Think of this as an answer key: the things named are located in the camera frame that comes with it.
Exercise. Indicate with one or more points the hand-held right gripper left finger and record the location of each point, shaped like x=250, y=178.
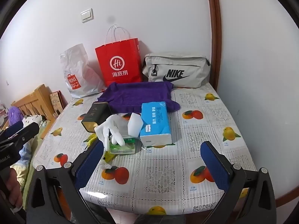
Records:
x=90, y=165

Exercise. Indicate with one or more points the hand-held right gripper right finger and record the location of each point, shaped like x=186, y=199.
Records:
x=215, y=165

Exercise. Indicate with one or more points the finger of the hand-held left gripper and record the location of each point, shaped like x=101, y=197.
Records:
x=26, y=131
x=14, y=127

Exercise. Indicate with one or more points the white glove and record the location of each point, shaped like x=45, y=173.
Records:
x=109, y=126

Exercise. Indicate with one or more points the pale green tissue packet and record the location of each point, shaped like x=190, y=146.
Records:
x=129, y=140

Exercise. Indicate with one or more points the dark green tin box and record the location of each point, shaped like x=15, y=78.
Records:
x=93, y=116

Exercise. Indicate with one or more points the white sponge block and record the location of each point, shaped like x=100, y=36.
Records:
x=135, y=126

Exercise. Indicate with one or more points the blue box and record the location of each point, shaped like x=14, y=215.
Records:
x=155, y=121

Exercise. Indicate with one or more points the person's left hand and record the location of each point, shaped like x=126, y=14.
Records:
x=14, y=189

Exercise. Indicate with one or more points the purple fluffy object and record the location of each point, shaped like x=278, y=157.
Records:
x=14, y=114

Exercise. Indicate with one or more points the white dotted cloth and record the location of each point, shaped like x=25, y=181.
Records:
x=32, y=119

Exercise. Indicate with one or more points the light bedding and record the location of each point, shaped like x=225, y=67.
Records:
x=25, y=154

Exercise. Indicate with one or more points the yellow bag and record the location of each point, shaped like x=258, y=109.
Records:
x=109, y=156

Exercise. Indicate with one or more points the brown patterned box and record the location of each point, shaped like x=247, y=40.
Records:
x=56, y=101

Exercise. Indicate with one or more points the fruit printed tablecloth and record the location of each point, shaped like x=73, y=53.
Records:
x=163, y=179

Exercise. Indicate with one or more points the white plastic shopping bag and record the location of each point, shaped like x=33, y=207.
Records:
x=77, y=74

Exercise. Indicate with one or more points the purple towel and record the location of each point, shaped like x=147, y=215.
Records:
x=135, y=95

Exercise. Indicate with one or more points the grey waist bag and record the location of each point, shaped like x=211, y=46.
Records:
x=186, y=67

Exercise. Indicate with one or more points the red paper shopping bag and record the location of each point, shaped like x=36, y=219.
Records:
x=119, y=58

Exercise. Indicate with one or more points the white light switch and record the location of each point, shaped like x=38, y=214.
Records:
x=87, y=15

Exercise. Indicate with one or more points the brown wooden door frame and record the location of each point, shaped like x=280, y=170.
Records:
x=213, y=28

